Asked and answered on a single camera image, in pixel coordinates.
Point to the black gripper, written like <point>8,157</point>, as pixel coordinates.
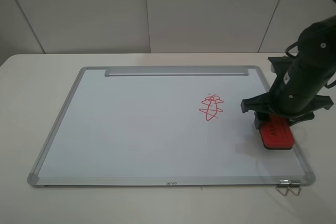
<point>294,93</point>

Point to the red whiteboard eraser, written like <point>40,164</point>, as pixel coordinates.
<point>276,134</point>

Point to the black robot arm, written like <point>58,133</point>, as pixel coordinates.
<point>316,45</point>

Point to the white aluminium-framed whiteboard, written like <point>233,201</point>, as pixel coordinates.
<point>163,126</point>

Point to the left metal hanging clip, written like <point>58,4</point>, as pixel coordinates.
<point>283,187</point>

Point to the metal hanging clip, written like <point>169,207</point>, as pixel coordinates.
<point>295,187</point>
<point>283,187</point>

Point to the right metal hanging clip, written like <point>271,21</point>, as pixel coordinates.
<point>295,187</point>

